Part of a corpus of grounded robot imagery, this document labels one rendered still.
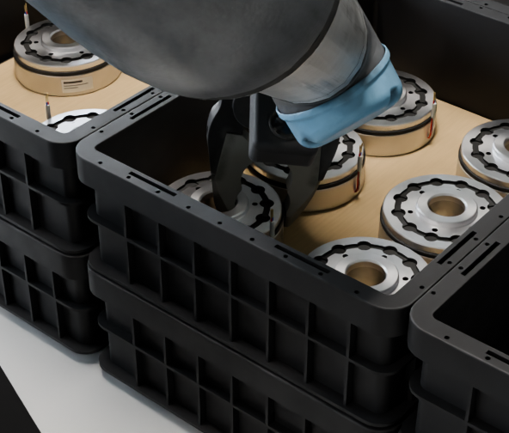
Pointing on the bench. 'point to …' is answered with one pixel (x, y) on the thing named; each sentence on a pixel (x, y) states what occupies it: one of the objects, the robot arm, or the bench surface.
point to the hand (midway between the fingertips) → (259, 216)
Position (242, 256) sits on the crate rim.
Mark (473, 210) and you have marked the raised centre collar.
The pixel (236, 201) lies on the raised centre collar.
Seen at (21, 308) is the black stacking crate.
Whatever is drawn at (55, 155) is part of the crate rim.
